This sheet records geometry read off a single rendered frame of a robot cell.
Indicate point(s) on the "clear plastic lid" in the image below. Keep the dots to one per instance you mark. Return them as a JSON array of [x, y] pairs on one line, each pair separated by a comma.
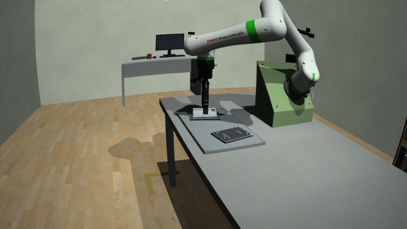
[[199, 111]]

